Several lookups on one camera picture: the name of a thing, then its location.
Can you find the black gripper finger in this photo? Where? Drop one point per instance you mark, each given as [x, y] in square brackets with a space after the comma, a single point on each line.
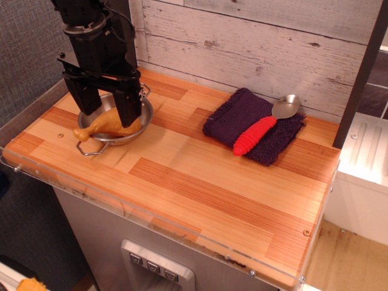
[85, 95]
[129, 106]

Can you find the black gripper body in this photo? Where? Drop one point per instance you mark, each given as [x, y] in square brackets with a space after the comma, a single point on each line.
[103, 55]

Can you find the steel bowl with wire handles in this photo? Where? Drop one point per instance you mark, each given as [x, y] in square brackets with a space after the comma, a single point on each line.
[108, 103]

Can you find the red handled metal spoon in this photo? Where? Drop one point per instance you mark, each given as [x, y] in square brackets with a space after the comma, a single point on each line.
[285, 107]

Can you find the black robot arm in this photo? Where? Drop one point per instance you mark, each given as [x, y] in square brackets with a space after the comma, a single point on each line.
[95, 8]

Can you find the plastic toy chicken drumstick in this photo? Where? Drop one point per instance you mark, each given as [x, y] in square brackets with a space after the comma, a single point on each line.
[107, 123]

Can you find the dark purple folded cloth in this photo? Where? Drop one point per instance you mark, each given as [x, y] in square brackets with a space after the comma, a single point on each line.
[242, 110]

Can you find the silver toy fridge cabinet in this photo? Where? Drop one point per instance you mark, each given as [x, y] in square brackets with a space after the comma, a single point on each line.
[100, 232]

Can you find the silver dispenser button panel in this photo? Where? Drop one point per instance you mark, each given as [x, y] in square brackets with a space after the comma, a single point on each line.
[148, 270]

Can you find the orange toy food item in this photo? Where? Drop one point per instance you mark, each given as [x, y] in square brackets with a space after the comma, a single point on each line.
[31, 284]

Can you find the clear acrylic table guard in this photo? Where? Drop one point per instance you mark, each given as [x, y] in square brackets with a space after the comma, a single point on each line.
[190, 188]

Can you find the white toy sink unit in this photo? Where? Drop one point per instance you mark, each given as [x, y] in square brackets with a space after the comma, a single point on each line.
[358, 201]

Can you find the dark grey vertical post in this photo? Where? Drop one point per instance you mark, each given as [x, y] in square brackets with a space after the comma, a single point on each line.
[366, 67]

